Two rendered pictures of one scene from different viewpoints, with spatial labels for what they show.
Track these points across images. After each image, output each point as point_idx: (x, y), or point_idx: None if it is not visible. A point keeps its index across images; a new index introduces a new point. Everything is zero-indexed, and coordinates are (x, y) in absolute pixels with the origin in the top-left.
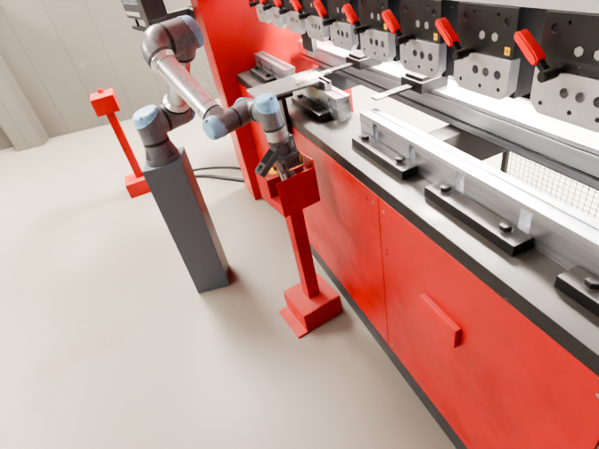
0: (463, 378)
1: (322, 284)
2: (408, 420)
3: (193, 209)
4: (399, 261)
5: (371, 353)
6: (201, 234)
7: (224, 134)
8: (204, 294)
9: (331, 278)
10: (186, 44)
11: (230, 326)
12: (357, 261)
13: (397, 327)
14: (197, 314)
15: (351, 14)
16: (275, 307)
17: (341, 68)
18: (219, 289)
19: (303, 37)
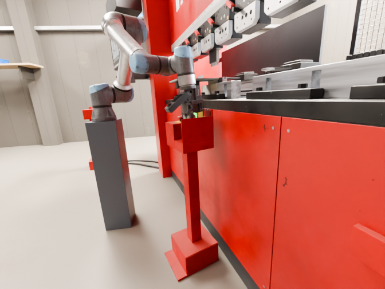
0: None
1: (203, 231)
2: None
3: (116, 159)
4: (307, 187)
5: None
6: (117, 180)
7: (145, 67)
8: (110, 231)
9: (209, 230)
10: (134, 30)
11: (121, 261)
12: (241, 205)
13: (287, 278)
14: (98, 248)
15: None
16: (162, 249)
17: (232, 77)
18: (122, 229)
19: (210, 55)
